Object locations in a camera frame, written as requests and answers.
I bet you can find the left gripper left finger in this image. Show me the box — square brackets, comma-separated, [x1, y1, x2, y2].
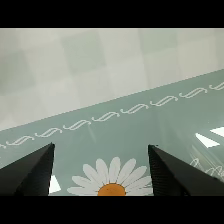
[0, 142, 56, 197]

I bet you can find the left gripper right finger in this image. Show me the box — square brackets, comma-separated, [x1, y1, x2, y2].
[147, 144, 224, 197]

